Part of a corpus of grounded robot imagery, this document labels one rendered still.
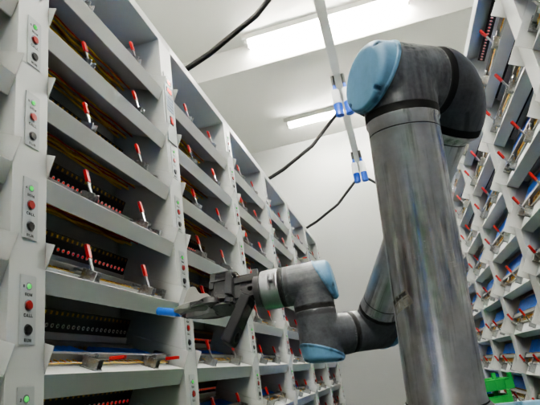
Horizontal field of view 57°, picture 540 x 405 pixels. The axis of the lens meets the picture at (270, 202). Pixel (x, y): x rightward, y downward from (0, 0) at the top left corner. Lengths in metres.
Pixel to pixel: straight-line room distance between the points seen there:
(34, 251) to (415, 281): 0.69
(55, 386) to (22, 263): 0.24
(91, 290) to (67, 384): 0.21
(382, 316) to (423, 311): 0.38
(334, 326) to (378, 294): 0.12
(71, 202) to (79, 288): 0.19
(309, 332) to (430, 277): 0.42
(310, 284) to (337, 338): 0.12
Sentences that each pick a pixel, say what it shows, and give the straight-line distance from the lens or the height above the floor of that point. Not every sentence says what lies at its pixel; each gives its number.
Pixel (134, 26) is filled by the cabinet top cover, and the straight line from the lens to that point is 1.92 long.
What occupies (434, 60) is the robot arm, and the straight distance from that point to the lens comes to 0.84.
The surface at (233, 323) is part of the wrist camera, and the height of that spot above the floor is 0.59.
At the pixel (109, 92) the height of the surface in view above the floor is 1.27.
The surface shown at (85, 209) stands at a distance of 1.21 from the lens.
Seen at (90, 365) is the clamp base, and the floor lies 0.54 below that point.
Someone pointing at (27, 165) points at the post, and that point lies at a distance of 1.07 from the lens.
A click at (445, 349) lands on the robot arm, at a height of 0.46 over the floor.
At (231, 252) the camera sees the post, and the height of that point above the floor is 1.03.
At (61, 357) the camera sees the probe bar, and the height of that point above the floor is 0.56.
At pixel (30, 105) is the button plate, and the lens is 1.13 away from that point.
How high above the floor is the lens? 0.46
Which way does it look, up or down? 20 degrees up
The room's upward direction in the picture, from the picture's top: 8 degrees counter-clockwise
